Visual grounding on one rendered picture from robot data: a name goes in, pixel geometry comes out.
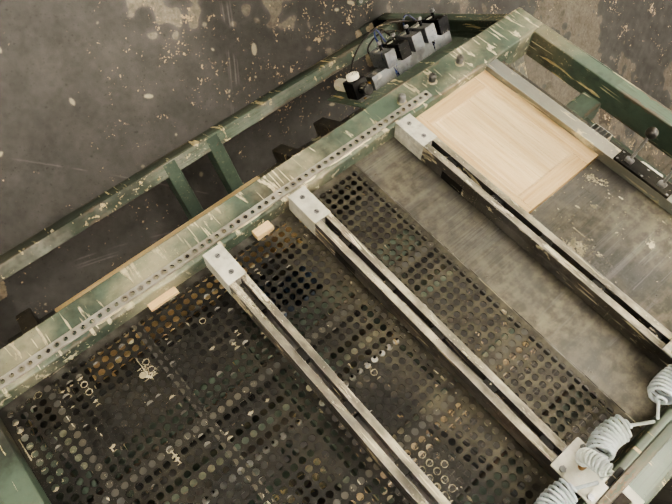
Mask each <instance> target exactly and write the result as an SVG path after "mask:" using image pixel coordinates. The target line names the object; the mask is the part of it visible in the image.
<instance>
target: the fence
mask: <svg viewBox="0 0 672 504"><path fill-rule="evenodd" d="M485 70H486V71H487V72H489V73H490V74H491V75H493V76H494V77H495V78H497V79H498V80H499V81H501V82H502V83H503V84H505V85H506V86H507V87H509V88H510V89H511V90H513V91H514V92H515V93H517V94H518V95H519V96H521V97H522V98H523V99H525V100H526V101H527V102H529V103H530V104H531V105H533V106H534V107H535V108H537V109H538V110H539V111H541V112H542V113H543V114H545V115H546V116H547V117H549V118H550V119H551V120H553V121H554V122H555V123H557V124H558V125H559V126H561V127H562V128H563V129H565V130H566V131H567V132H569V133H570V134H571V135H573V136H574V137H575V138H577V139H578V140H579V141H581V142H582V143H583V144H585V145H586V146H587V147H589V148H590V149H591V150H593V151H594V152H595V153H597V154H598V157H597V159H598V160H600V161H601V162H602V163H604V164H605V165H606V166H608V167H609V168H610V169H612V170H613V171H614V172H615V173H617V174H618V175H619V176H621V177H622V178H623V179H625V180H626V181H627V182H629V183H630V184H631V185H633V186H634V187H635V188H637V189H638V190H639V191H641V192H642V193H643V194H645V195H646V196H647V197H649V198H650V199H651V200H653V201H654V202H655V203H657V204H658V205H659V206H661V207H662V208H663V209H665V210H666V211H667V212H669V213H670V214H671V215H672V195H671V196H670V197H669V198H668V199H666V198H664V197H663V196H662V195H660V194H659V193H658V192H656V191H655V190H654V189H652V188H651V187H650V186H648V185H647V184H646V183H644V182H643V181H642V180H640V179H639V178H638V177H636V176H635V175H634V174H632V173H631V172H630V171H628V170H627V169H626V168H624V167H623V166H622V165H620V164H619V163H618V162H616V161H615V160H614V159H613V158H614V156H616V155H617V154H618V153H619V152H620V151H622V150H620V149H619V148H618V147H616V146H615V145H613V144H612V143H611V142H609V141H608V140H607V139H605V138H604V137H603V136H601V135H600V134H598V133H597V132H596V131H594V130H593V129H592V128H590V127H589V126H588V125H586V124H585V123H584V122H582V121H581V120H579V119H578V118H577V117H575V116H574V115H573V114H571V113H570V112H569V111H567V110H566V109H564V108H563V107H562V106H560V105H559V104H558V103H556V102H555V101H554V100H552V99H551V98H550V97H548V96H547V95H545V94H544V93H543V92H541V91H540V90H539V89H537V88H536V87H535V86H533V85H532V84H530V83H529V82H528V81H526V80H525V79H524V78H522V77H521V76H520V75H518V74H517V73H516V72H514V71H513V70H511V69H510V68H509V67H507V66H506V65H505V64H503V63H502V62H501V61H499V60H498V59H495V60H493V61H492V62H491V63H489V64H488V65H487V66H486V69H485Z"/></svg>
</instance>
